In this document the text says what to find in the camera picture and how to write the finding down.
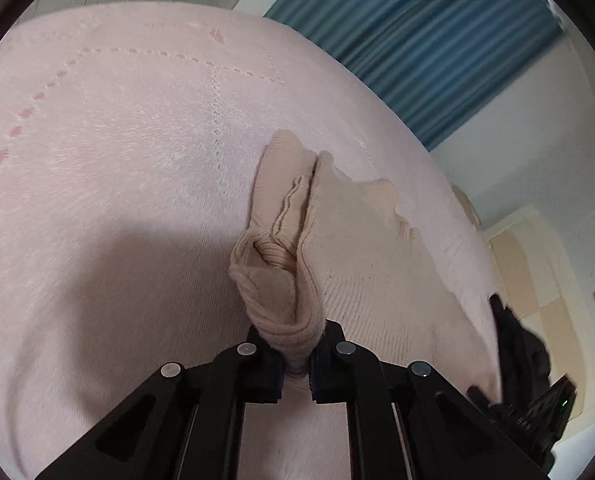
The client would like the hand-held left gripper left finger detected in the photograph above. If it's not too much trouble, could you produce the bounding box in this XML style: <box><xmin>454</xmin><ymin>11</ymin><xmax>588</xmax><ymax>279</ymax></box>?
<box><xmin>34</xmin><ymin>322</ymin><xmax>284</xmax><ymax>480</ymax></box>

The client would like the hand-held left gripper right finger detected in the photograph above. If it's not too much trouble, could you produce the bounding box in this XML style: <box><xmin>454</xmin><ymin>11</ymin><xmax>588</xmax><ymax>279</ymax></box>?
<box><xmin>308</xmin><ymin>321</ymin><xmax>553</xmax><ymax>480</ymax></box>

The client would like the peach knit sweater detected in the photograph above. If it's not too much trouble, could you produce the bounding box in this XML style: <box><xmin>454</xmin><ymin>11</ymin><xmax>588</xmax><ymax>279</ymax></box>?
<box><xmin>228</xmin><ymin>130</ymin><xmax>503</xmax><ymax>405</ymax></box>

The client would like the black jacket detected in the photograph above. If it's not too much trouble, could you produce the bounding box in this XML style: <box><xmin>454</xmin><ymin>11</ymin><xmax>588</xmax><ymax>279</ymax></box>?
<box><xmin>487</xmin><ymin>294</ymin><xmax>551</xmax><ymax>406</ymax></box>

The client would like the beige wooden headboard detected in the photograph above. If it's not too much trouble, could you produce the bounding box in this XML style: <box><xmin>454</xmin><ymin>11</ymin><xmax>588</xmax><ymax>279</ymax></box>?
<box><xmin>482</xmin><ymin>205</ymin><xmax>585</xmax><ymax>416</ymax></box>

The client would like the bed with pink bedspread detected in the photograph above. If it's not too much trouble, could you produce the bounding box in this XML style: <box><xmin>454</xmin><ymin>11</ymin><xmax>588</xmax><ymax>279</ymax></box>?
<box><xmin>0</xmin><ymin>2</ymin><xmax>505</xmax><ymax>480</ymax></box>

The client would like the blue curtain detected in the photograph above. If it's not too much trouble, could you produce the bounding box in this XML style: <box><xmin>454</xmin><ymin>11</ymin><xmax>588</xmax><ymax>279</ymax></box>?
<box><xmin>264</xmin><ymin>0</ymin><xmax>565</xmax><ymax>153</ymax></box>

